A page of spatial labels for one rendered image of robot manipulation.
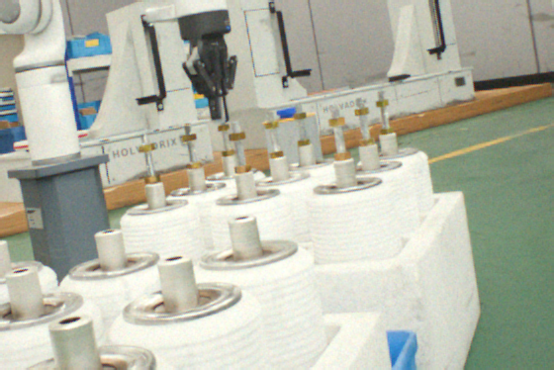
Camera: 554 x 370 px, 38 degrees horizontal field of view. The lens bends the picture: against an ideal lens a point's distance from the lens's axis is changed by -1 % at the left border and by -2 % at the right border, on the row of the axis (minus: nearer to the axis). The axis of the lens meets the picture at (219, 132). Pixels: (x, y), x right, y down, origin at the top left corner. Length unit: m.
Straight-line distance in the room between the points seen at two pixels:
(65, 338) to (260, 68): 3.35
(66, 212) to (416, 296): 0.78
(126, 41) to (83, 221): 2.07
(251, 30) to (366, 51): 4.00
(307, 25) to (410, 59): 3.68
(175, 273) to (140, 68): 2.97
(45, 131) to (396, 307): 0.82
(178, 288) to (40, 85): 1.00
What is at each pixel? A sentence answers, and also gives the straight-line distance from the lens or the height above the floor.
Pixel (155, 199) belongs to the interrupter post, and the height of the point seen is 0.26.
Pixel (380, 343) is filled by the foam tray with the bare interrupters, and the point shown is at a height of 0.16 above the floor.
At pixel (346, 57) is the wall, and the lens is 7.82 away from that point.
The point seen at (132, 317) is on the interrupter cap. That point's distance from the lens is 0.49.
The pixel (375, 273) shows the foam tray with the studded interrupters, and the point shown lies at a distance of 0.82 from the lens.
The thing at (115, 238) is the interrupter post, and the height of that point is 0.28.
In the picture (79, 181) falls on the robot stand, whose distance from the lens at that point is 1.45.
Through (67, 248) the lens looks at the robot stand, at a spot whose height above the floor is 0.15.
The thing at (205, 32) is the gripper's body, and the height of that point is 0.46.
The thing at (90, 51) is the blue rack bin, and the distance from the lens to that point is 6.19.
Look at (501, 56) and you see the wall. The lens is 6.73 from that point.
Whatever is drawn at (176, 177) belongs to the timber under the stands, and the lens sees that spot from 3.25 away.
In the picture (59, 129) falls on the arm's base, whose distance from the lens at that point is 1.46.
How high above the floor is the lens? 0.38
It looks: 3 degrees down
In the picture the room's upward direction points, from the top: 10 degrees counter-clockwise
